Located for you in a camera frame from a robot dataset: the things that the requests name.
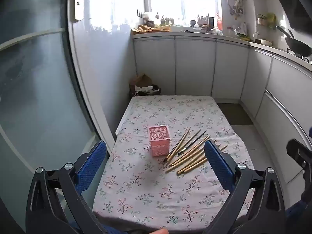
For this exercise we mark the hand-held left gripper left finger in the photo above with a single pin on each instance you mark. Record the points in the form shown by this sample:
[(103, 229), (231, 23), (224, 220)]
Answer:
[(93, 160)]

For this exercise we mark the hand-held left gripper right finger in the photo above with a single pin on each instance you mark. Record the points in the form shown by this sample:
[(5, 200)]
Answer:
[(217, 160)]

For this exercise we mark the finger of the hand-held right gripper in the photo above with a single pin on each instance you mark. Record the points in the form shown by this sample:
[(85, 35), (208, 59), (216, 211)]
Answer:
[(297, 151)]

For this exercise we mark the bunch of wooden chopsticks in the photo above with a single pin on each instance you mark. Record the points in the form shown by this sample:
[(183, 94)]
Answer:
[(192, 162)]

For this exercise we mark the black chopstick with gold band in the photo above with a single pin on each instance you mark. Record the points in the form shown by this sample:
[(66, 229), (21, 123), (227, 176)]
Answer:
[(192, 142), (166, 160)]

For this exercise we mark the pink perforated plastic basket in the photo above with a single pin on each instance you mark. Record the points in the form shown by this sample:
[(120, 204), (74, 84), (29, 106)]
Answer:
[(159, 142)]

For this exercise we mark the person's right forearm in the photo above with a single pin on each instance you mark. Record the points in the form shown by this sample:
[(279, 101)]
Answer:
[(301, 209)]

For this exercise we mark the person's left hand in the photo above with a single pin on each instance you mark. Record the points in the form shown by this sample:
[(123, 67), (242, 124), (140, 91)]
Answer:
[(158, 231)]

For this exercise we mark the floral tablecloth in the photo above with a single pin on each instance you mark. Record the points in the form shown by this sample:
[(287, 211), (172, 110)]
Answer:
[(151, 187)]

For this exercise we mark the frosted glass sliding door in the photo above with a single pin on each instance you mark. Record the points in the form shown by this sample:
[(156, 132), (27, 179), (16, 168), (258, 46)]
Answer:
[(36, 90)]

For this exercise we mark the gas stove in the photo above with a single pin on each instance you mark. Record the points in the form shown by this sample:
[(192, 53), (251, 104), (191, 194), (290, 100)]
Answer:
[(306, 59)]

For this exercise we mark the white kitchen cabinets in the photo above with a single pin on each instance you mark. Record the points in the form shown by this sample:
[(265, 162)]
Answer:
[(195, 65)]

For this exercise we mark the black wok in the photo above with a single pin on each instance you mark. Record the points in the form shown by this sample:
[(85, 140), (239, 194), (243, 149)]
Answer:
[(299, 45)]

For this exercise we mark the white bowl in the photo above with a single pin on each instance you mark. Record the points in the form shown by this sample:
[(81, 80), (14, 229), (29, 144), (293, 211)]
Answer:
[(265, 42)]

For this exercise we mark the green bag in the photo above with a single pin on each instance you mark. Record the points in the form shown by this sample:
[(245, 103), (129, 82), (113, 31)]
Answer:
[(271, 20)]

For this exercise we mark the red packet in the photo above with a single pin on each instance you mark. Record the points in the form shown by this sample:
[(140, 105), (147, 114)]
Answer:
[(219, 22)]

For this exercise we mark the tan wooden boards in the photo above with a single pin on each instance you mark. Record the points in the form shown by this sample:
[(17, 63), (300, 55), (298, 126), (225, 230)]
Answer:
[(150, 28)]

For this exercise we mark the row of seasoning bottles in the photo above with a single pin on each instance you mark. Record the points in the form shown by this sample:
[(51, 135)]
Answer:
[(168, 20)]

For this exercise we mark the black range hood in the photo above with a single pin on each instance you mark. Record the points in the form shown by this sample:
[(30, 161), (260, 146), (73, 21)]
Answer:
[(292, 2)]

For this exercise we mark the hanging kitchen tools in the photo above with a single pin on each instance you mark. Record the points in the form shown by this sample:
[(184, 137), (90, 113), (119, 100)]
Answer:
[(235, 9)]

